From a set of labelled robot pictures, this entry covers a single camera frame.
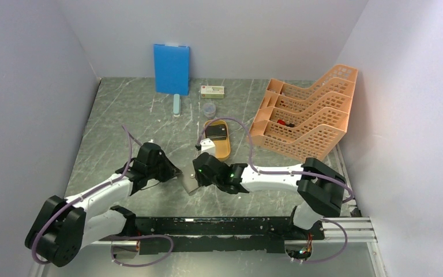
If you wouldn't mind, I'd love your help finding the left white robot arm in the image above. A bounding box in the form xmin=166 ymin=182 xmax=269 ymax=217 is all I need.
xmin=24 ymin=143 xmax=182 ymax=267

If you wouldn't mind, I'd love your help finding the orange plastic file organizer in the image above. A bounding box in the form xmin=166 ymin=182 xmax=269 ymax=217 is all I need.
xmin=248 ymin=64 xmax=359 ymax=161

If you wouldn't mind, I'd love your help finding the yellow oval tray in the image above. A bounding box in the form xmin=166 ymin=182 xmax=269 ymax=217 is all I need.
xmin=205 ymin=119 xmax=231 ymax=162

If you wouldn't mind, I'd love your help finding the small white red box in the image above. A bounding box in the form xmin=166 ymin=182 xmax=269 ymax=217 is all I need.
xmin=200 ymin=85 xmax=225 ymax=99

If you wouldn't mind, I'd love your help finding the blue board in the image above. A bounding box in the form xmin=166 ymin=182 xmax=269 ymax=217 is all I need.
xmin=153 ymin=44 xmax=190 ymax=96

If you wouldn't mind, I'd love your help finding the red black item in organizer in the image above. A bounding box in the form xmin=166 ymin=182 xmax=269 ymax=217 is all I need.
xmin=277 ymin=119 xmax=295 ymax=128

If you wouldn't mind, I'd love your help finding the small clear round container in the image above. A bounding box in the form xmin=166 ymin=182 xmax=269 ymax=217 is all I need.
xmin=201 ymin=103 xmax=216 ymax=119

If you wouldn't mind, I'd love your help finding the light blue eraser bar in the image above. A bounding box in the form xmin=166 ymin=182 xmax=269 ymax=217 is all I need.
xmin=172 ymin=94 xmax=181 ymax=117

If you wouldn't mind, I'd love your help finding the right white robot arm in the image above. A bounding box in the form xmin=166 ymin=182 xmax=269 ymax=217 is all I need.
xmin=193 ymin=152 xmax=348 ymax=239

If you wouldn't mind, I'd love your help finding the beige card holder wallet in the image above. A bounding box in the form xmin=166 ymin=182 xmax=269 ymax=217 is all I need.
xmin=181 ymin=173 xmax=200 ymax=196

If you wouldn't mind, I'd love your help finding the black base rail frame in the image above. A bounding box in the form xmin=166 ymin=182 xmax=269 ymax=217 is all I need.
xmin=109 ymin=216 xmax=325 ymax=254

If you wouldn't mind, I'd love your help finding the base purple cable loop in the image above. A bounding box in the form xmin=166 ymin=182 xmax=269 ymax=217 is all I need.
xmin=110 ymin=235 xmax=175 ymax=268

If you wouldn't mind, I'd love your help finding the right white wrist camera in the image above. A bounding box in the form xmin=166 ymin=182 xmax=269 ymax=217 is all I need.
xmin=195 ymin=138 xmax=216 ymax=156

